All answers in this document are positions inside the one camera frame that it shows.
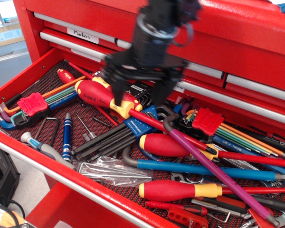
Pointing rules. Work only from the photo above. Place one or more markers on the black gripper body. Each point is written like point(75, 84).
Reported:
point(147, 58)

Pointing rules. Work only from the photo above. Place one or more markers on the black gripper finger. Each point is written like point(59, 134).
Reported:
point(118, 84)
point(161, 90)

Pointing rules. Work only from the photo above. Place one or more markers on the violet Allen key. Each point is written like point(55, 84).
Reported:
point(218, 172)

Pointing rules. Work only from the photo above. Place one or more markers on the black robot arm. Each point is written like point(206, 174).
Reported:
point(184, 11)

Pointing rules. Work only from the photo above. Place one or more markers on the black torx key set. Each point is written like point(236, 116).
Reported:
point(138, 89)

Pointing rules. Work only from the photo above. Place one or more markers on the right rainbow hex key set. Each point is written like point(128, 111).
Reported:
point(208, 125)

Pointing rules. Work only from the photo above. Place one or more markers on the rainbow hex key set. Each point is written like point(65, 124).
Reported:
point(208, 125)
point(36, 106)

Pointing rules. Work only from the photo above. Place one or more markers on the small black hex key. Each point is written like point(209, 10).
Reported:
point(55, 129)

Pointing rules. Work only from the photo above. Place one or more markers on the blue Allen key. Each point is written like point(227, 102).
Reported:
point(199, 169)

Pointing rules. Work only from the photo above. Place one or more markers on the left rainbow hex key set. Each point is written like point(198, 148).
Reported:
point(36, 106)

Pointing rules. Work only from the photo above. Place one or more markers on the large red yellow screwdriver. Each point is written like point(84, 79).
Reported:
point(94, 93)

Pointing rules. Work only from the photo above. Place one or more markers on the black hex set blue holder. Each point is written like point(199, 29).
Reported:
point(121, 136)

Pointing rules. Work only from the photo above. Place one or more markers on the slim red yellow screwdriver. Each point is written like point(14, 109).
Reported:
point(67, 77)

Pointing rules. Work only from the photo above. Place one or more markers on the middle red yellow screwdriver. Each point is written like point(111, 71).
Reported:
point(165, 145)

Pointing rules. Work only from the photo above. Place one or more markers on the clear plastic bag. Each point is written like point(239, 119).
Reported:
point(107, 170)

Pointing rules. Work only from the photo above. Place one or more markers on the red tool chest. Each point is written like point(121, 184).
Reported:
point(236, 68)

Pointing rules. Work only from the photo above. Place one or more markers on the grey blue precision screwdriver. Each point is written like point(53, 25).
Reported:
point(45, 149)

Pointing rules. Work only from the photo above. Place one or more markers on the lower red yellow screwdriver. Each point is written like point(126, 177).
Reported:
point(169, 190)

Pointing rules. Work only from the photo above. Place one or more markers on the small red black screwdriver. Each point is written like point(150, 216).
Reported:
point(195, 209)

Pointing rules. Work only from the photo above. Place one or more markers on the red bit holder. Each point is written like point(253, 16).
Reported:
point(186, 218)

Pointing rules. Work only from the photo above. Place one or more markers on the black box on floor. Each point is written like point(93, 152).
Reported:
point(9, 178)

